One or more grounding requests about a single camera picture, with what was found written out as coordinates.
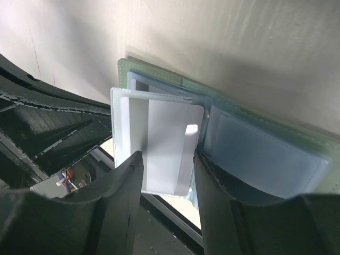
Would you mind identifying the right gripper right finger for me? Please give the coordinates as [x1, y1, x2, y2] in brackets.
[193, 150, 339, 254]

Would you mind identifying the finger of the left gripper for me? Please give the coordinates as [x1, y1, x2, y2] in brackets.
[1, 57, 112, 189]

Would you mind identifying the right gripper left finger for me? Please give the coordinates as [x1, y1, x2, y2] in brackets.
[1, 151, 144, 254]

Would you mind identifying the green leather card holder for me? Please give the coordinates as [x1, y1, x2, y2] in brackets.
[110, 59, 339, 206]

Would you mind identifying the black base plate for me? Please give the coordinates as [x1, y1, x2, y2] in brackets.
[30, 147, 204, 254]

